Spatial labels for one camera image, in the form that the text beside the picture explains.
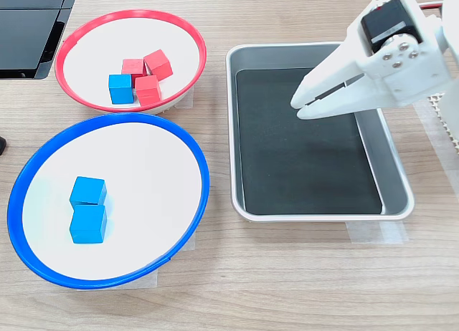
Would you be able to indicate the blue-rimmed white plate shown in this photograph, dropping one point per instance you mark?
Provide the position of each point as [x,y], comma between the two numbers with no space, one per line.
[143,184]

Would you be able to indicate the red-rimmed white plate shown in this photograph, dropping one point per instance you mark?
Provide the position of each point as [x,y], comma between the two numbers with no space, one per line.
[107,41]

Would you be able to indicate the clear tape strip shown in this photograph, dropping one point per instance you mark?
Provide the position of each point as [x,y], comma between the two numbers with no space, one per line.
[376,232]
[186,100]
[189,244]

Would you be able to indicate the blue cube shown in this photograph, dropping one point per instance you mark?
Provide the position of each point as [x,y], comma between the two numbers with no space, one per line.
[87,224]
[121,89]
[87,190]

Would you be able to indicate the pale perforated plate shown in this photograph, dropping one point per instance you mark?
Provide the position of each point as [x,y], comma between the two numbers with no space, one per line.
[448,127]

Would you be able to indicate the black glossy device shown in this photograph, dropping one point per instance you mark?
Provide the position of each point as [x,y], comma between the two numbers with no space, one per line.
[25,37]

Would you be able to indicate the red cube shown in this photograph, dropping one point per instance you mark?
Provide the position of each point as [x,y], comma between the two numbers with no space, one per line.
[133,66]
[158,64]
[147,91]

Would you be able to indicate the steel tray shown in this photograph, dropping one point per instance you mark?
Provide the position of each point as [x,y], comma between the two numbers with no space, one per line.
[394,173]

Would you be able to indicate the black mat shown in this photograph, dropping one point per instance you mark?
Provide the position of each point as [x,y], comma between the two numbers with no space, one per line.
[305,166]

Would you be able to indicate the small black object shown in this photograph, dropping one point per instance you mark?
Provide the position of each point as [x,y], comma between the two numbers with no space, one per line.
[2,146]

